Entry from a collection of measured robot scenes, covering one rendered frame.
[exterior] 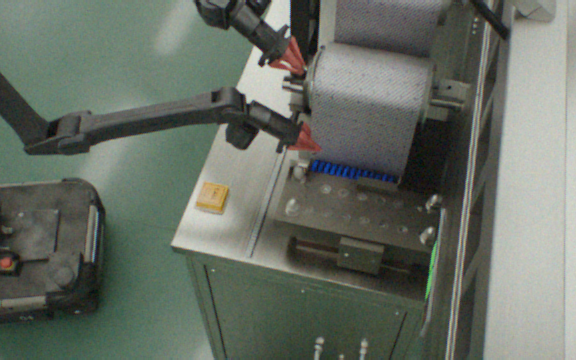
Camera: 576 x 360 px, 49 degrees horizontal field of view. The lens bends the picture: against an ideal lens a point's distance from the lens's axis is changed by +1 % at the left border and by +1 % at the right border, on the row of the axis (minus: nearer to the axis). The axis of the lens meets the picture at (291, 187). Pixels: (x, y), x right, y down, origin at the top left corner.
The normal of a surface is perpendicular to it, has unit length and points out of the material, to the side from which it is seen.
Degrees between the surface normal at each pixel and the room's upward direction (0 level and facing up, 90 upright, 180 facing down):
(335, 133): 90
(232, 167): 0
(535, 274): 0
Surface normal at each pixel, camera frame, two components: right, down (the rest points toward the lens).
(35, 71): 0.00, -0.58
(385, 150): -0.25, 0.80
